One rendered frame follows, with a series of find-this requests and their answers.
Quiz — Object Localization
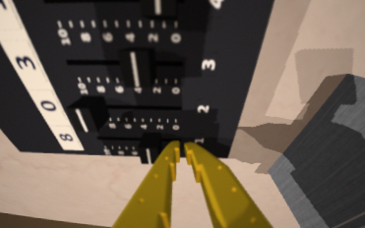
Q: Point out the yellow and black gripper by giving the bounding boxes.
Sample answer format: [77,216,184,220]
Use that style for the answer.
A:
[111,141,273,228]

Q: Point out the black lighting desk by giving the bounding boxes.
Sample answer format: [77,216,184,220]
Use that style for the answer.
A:
[0,0,274,164]

